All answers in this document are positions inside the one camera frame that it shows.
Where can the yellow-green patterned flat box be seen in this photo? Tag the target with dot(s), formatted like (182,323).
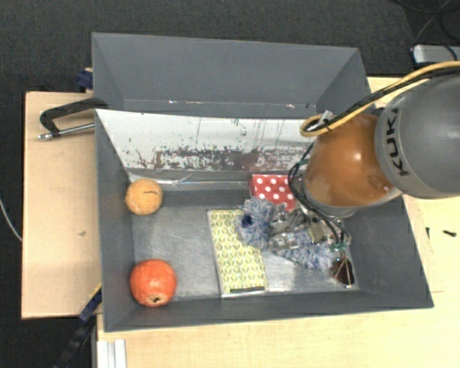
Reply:
(238,261)

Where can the red white-dotted box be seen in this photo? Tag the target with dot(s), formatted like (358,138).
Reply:
(272,191)

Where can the tan ball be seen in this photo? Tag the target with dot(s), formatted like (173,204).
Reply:
(143,197)

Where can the brown cardboard board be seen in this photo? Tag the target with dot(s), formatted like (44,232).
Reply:
(57,213)

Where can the orange fruit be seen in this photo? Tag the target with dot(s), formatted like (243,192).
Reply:
(152,282)

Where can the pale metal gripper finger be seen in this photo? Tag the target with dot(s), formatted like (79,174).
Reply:
(287,240)
(288,221)

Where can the blue and white fluffy cloth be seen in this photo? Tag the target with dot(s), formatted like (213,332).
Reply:
(254,224)

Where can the brown sunglasses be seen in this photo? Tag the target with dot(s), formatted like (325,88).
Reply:
(343,272)

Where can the grey metal bin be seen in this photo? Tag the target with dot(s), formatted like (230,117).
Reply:
(199,71)

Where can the small black screw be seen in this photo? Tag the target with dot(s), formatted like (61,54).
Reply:
(450,233)

